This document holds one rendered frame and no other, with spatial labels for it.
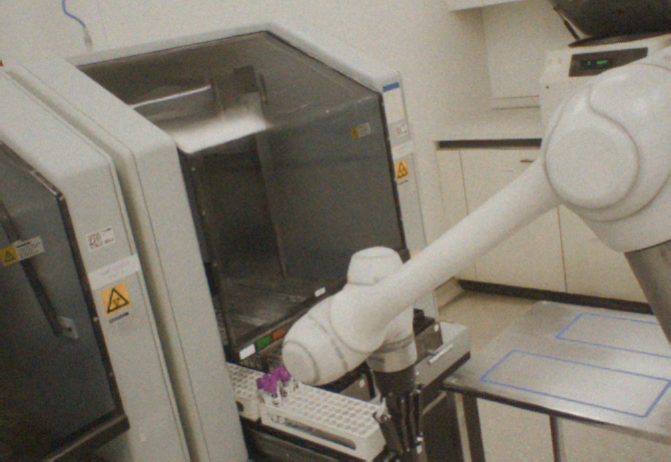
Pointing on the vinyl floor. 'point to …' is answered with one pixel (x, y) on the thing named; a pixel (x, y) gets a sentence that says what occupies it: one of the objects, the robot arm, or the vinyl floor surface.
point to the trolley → (572, 373)
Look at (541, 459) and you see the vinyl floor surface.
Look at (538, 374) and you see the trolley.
